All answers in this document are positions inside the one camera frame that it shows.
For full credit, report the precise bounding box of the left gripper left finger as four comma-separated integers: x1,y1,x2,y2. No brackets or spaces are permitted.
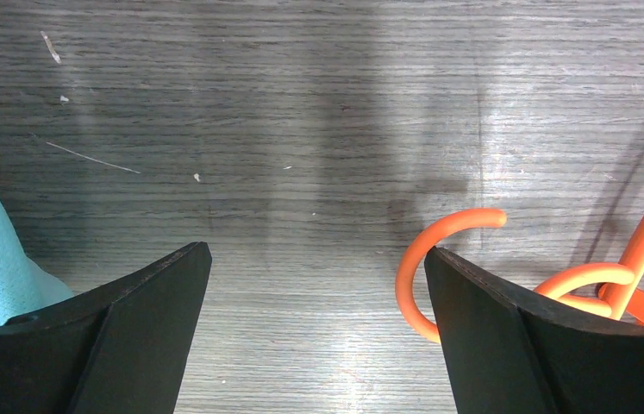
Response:
0,242,212,413

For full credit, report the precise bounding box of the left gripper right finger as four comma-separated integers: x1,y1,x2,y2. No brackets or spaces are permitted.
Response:
424,248,644,413

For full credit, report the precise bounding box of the orange wire hanger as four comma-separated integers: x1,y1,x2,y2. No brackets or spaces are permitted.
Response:
394,208,508,344
535,216,644,325

